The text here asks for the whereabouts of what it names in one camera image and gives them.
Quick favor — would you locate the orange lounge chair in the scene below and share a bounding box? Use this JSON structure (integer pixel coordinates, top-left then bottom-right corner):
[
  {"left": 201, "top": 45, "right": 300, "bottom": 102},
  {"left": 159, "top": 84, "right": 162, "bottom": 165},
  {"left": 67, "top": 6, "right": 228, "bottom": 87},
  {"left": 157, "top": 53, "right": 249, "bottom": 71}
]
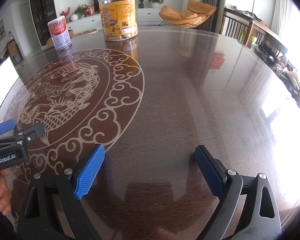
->
[{"left": 159, "top": 0, "right": 217, "bottom": 28}]

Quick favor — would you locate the wooden side table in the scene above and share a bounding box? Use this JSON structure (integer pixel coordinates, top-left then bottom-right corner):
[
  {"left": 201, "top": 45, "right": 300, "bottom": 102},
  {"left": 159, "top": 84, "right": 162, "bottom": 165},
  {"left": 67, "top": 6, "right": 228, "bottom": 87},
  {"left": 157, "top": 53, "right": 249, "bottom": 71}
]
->
[{"left": 5, "top": 38, "right": 23, "bottom": 66}]

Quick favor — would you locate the clear jar orange label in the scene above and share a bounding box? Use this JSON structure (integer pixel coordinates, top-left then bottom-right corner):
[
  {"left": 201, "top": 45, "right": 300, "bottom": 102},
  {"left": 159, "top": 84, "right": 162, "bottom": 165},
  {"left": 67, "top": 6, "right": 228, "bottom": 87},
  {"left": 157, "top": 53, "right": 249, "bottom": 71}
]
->
[{"left": 99, "top": 0, "right": 138, "bottom": 42}]

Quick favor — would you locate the wooden dining chair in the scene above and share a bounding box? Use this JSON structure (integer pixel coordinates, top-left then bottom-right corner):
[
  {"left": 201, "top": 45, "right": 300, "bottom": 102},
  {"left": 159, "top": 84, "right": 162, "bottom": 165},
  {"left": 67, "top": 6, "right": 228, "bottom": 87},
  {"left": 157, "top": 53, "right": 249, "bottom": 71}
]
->
[{"left": 220, "top": 8, "right": 288, "bottom": 63}]

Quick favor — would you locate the wall painting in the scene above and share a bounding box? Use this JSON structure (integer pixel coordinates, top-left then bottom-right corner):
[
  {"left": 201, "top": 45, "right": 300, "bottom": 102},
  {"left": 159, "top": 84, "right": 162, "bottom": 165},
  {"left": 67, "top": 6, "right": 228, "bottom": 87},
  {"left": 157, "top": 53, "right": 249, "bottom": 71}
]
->
[{"left": 0, "top": 19, "right": 6, "bottom": 41}]

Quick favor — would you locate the white storage box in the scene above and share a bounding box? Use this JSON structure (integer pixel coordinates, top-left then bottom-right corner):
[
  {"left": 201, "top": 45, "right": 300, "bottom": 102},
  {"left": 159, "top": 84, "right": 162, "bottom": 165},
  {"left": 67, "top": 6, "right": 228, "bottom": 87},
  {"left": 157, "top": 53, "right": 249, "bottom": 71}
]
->
[{"left": 0, "top": 57, "right": 19, "bottom": 107}]

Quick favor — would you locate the person left hand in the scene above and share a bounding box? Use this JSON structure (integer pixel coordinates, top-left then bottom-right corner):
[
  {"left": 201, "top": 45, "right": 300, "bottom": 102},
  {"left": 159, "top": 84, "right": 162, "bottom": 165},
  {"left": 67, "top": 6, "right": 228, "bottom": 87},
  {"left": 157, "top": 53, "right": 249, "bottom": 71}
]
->
[{"left": 0, "top": 169, "right": 11, "bottom": 216}]

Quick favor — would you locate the white tv cabinet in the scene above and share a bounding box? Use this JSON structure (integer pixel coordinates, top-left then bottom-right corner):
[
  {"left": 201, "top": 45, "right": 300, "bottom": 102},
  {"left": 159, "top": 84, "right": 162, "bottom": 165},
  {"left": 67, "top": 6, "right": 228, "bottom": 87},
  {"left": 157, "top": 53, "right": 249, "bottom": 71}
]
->
[{"left": 66, "top": 8, "right": 163, "bottom": 34}]

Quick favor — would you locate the dark display cabinet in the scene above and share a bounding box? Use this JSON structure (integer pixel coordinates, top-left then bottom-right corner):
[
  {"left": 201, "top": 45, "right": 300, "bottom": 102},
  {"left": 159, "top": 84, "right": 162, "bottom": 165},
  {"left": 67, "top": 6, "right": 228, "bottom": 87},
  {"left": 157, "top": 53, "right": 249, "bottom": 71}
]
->
[{"left": 30, "top": 0, "right": 57, "bottom": 47}]

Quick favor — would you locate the red white milk powder can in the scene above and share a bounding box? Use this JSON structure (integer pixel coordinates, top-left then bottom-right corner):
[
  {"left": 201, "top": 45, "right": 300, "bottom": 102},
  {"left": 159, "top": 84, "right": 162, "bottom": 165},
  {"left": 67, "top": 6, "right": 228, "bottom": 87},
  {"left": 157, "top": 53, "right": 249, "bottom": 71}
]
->
[{"left": 47, "top": 16, "right": 68, "bottom": 37}]

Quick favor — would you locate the grey curtain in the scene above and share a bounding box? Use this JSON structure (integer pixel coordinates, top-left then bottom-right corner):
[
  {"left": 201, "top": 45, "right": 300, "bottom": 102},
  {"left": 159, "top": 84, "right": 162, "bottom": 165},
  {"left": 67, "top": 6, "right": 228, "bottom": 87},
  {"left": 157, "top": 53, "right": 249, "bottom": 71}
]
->
[{"left": 203, "top": 0, "right": 225, "bottom": 34}]

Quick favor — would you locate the red flower arrangement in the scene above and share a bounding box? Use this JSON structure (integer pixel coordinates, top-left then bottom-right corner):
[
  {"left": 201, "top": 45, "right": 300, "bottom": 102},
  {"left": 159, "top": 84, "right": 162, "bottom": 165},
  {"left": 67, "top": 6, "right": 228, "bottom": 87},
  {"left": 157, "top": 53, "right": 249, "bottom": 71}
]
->
[{"left": 59, "top": 7, "right": 70, "bottom": 23}]

